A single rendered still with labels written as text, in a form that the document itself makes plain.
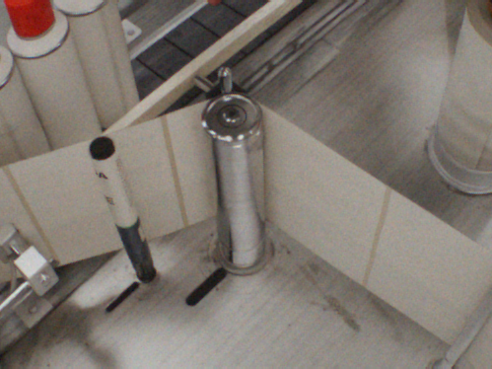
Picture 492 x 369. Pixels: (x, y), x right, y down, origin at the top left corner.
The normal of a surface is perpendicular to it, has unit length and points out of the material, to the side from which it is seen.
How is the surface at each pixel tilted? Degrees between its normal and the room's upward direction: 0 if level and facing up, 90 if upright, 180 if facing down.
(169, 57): 0
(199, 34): 0
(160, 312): 0
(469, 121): 93
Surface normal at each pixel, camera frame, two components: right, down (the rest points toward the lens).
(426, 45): -0.04, -0.53
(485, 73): -0.71, 0.59
